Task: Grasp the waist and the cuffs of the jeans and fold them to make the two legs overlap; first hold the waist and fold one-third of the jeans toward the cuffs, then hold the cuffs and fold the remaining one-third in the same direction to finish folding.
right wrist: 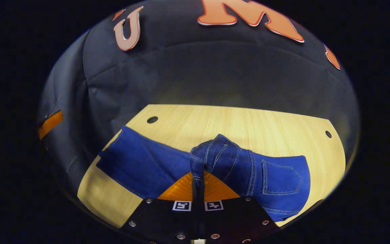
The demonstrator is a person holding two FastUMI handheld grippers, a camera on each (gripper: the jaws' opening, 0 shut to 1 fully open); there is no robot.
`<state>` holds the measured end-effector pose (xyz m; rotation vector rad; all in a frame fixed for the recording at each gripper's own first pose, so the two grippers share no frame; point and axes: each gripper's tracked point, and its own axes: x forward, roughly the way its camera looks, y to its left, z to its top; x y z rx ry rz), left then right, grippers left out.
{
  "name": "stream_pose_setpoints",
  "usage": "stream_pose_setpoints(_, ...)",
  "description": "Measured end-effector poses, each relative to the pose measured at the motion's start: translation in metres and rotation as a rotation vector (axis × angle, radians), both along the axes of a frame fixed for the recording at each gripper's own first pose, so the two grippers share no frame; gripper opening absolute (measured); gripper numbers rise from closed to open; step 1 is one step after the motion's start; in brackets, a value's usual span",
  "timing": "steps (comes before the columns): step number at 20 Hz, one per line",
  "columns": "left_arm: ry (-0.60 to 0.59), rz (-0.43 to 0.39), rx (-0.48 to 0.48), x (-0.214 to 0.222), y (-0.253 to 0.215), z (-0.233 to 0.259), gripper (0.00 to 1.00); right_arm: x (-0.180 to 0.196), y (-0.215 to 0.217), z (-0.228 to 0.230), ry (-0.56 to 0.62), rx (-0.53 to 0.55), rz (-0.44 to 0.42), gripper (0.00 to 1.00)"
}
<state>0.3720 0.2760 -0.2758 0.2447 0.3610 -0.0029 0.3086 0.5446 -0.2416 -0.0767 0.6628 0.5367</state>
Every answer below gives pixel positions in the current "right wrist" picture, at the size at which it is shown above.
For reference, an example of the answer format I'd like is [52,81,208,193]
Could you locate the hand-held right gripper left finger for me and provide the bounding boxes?
[119,171,199,244]

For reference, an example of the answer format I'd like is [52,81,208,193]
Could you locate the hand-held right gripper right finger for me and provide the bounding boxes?
[198,170,280,244]

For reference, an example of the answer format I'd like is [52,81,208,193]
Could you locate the blue denim jeans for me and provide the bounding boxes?
[96,125,311,223]

